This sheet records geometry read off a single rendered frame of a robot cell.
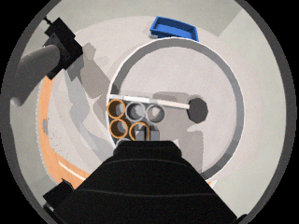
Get bronze bushing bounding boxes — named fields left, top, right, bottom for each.
left=129, top=121, right=150, bottom=141
left=107, top=99, right=127, bottom=119
left=109, top=119, right=132, bottom=138

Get blue plastic crate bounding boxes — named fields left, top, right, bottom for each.
left=149, top=16, right=199, bottom=42

